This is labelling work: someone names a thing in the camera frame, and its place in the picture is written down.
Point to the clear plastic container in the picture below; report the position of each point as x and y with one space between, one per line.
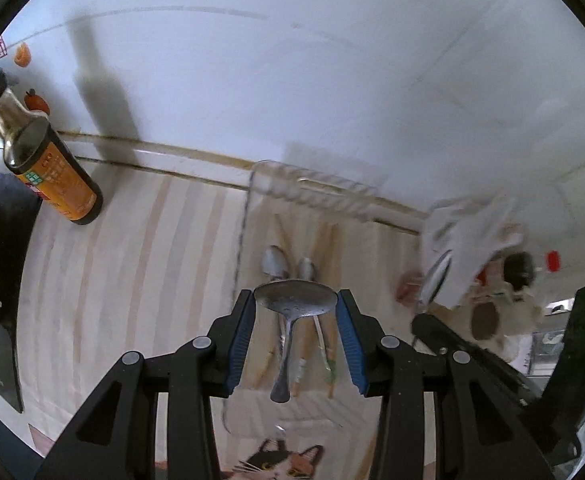
322 190

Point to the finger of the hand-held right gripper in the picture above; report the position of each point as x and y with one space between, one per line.
447 337

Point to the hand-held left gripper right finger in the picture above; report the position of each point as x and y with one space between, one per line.
350 345

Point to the brown lid spice jar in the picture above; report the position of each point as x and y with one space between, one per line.
483 320

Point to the plastic bag with salt packet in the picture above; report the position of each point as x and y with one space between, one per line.
472 240

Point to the dark soy sauce bottle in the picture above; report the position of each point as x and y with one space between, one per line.
57 180

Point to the small metal spoon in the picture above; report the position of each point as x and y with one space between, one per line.
279 430

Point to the colourful wall stickers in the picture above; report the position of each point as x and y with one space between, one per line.
22 55

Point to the small metal spoons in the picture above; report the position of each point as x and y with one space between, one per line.
322 340

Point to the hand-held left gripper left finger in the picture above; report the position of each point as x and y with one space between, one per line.
240 340

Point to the striped cat print tablecloth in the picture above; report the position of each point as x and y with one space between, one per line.
122 285

